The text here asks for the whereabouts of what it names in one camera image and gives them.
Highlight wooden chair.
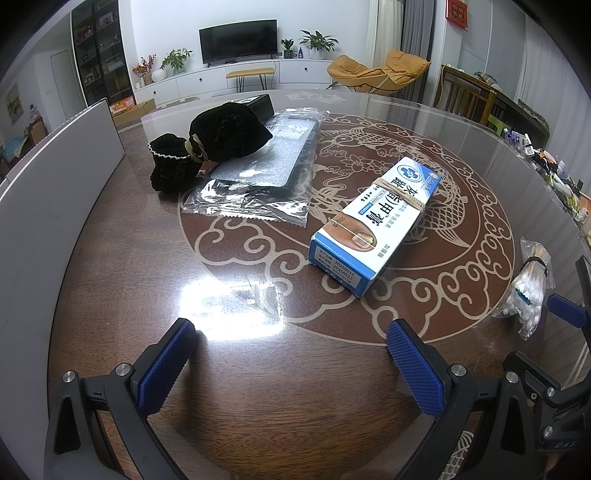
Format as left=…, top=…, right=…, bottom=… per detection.
left=436, top=64, right=498, bottom=126

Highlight cluttered side table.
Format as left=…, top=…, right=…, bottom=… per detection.
left=502, top=124, right=591, bottom=224

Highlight large potted plant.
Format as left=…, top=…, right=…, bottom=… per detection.
left=300, top=30, right=339, bottom=60

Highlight curtain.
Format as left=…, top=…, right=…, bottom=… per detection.
left=369, top=0, right=445, bottom=57

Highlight wooden bench with hairpin legs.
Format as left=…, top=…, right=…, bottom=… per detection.
left=226, top=67, right=276, bottom=93

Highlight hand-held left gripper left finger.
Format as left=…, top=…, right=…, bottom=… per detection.
left=44, top=318, right=197, bottom=480

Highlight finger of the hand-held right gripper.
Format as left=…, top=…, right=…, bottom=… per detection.
left=547, top=258, right=591, bottom=326
left=503, top=351, right=564, bottom=407

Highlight dark glass display cabinet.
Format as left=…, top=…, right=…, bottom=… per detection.
left=70, top=0, right=135, bottom=108

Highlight flat screen television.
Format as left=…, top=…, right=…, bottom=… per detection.
left=198, top=19, right=279, bottom=66

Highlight red wall decoration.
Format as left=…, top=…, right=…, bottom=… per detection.
left=445, top=0, right=470, bottom=31

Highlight grey panel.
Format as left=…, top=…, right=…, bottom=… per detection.
left=0, top=98, right=127, bottom=462

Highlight bag of cotton swabs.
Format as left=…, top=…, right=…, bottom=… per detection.
left=491, top=236, right=556, bottom=343

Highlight red flowers in white vase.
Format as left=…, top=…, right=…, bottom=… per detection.
left=132, top=54, right=166, bottom=86

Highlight white television cabinet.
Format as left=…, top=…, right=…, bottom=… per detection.
left=138, top=58, right=334, bottom=101

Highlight blue and white medicine box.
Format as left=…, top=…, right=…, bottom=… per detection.
left=308, top=155, right=438, bottom=299

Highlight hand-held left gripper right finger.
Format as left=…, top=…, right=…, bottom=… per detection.
left=385, top=318, right=541, bottom=480

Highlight yellow lounge chair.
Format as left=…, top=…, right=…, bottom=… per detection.
left=326, top=48, right=430, bottom=96

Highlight black velvet pearl-trimmed pouch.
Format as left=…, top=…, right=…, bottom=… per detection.
left=150, top=102, right=274, bottom=195

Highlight bagged phone case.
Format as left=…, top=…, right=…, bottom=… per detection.
left=180, top=109, right=322, bottom=230

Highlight framed wall picture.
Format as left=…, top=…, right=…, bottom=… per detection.
left=5, top=82, right=24, bottom=126

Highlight leafy green potted plant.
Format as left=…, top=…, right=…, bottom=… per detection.
left=160, top=48, right=193, bottom=75

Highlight black box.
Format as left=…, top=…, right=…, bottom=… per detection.
left=230, top=93, right=276, bottom=121

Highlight cardboard box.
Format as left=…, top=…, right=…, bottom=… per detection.
left=110, top=98, right=156, bottom=117

